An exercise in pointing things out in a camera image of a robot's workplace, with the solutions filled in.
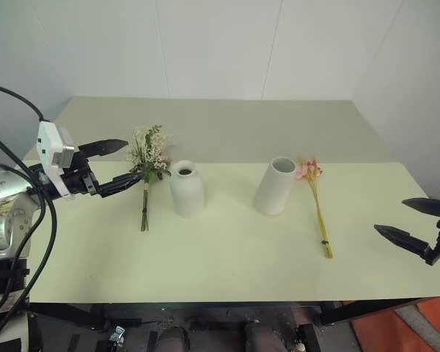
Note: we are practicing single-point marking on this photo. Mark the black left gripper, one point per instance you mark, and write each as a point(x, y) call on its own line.
point(77, 176)

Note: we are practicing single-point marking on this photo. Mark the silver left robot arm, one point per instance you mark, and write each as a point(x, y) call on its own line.
point(1, 216)

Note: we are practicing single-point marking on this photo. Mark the white bottle-shaped vase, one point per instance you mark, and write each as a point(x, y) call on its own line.
point(187, 188)

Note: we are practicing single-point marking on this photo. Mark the white cylindrical vase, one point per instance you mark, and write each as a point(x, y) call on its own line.
point(274, 187)

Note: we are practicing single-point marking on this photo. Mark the white and green flower bouquet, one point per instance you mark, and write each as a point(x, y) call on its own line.
point(149, 157)

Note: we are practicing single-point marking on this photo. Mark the yellow and pink flower bouquet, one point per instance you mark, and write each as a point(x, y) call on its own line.
point(317, 205)

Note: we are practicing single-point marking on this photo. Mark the orange floor mat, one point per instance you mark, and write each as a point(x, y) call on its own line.
point(410, 326)

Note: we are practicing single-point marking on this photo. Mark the dark rounded robot foot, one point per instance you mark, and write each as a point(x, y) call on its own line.
point(173, 339)

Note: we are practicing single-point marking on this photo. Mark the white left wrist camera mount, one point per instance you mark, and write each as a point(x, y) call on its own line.
point(52, 150)

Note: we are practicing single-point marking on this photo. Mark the black table frame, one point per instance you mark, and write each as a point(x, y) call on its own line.
point(190, 313)

